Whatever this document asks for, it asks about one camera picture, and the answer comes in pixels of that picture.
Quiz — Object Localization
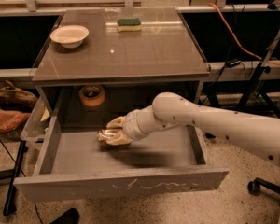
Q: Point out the grey drawer cabinet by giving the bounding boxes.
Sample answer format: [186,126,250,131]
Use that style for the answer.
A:
[31,7,212,133]

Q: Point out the roll of masking tape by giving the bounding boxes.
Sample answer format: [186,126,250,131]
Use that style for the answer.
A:
[78,85,105,107]

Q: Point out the black office chair base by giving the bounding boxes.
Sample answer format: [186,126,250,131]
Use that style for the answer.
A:
[247,177,280,195]

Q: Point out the clear plastic bin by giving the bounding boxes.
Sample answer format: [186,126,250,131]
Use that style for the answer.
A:
[21,98,50,150]

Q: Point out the black stand leg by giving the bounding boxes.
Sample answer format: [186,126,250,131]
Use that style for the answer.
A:
[3,140,28,217]

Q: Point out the orange cloth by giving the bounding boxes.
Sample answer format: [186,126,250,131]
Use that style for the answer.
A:
[0,108,30,133]

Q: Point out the black power adapter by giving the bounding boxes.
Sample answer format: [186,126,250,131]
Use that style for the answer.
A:
[225,59,241,68]

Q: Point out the green yellow sponge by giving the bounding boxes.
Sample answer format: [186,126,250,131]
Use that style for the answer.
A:
[117,18,142,32]

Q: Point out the open grey top drawer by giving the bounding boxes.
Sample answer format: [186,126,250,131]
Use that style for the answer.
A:
[15,88,228,202]

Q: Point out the white bowl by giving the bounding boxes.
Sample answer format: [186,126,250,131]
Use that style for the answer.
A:
[50,25,89,49]

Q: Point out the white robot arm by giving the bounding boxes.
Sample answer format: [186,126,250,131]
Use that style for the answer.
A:
[106,92,280,166]

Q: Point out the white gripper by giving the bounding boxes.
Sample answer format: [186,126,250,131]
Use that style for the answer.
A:
[106,106,155,146]

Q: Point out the orange cable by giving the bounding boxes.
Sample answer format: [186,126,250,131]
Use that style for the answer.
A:
[208,2,280,69]

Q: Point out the brown bag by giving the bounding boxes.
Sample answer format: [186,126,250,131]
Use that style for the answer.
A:
[0,80,38,111]

